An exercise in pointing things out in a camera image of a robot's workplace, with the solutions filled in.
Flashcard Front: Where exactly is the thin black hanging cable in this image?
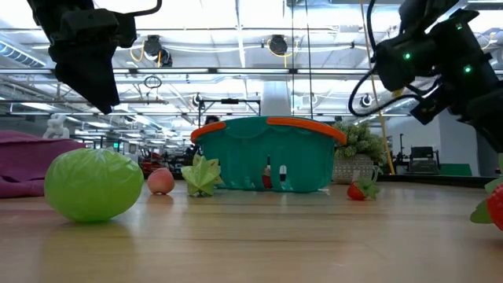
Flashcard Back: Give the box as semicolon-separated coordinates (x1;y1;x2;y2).
304;0;314;121
290;0;296;119

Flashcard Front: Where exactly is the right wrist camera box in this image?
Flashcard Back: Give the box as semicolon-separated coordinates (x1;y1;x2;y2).
409;93;447;126

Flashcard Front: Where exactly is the green plant in patterned pot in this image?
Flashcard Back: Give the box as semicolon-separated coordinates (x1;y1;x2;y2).
332;120;388;186

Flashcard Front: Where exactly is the purple cloth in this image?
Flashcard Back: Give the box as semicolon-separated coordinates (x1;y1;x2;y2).
0;130;86;199

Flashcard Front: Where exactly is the teal basket with orange rim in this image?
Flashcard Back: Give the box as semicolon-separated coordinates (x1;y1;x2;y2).
189;116;348;193

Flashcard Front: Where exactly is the black monitor cart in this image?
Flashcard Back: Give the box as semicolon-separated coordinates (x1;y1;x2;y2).
407;145;442;175

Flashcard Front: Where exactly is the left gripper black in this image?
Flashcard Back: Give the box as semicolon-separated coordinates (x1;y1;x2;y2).
26;0;138;116

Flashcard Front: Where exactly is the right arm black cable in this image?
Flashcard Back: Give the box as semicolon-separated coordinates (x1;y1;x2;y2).
347;0;424;118

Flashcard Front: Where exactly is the pink toy peach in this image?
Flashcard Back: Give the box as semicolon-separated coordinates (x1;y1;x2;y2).
146;167;176;196

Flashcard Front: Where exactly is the black gantry frame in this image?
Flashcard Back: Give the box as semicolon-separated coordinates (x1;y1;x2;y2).
197;97;262;129

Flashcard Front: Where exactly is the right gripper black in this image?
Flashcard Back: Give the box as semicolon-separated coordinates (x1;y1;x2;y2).
462;93;503;155

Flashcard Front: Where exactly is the yellow hanging cable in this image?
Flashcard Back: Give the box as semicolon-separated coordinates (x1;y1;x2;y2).
359;0;396;176

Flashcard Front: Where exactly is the black aluminium table frame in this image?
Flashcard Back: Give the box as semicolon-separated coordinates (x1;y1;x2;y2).
141;171;498;189

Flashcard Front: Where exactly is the round green toy fruit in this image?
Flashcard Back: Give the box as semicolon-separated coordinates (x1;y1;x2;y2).
43;147;145;223

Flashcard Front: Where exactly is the green mat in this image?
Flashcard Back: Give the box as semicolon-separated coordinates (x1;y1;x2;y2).
439;163;473;177

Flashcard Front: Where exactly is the white robot figure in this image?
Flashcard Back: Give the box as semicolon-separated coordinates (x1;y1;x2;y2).
42;113;71;139

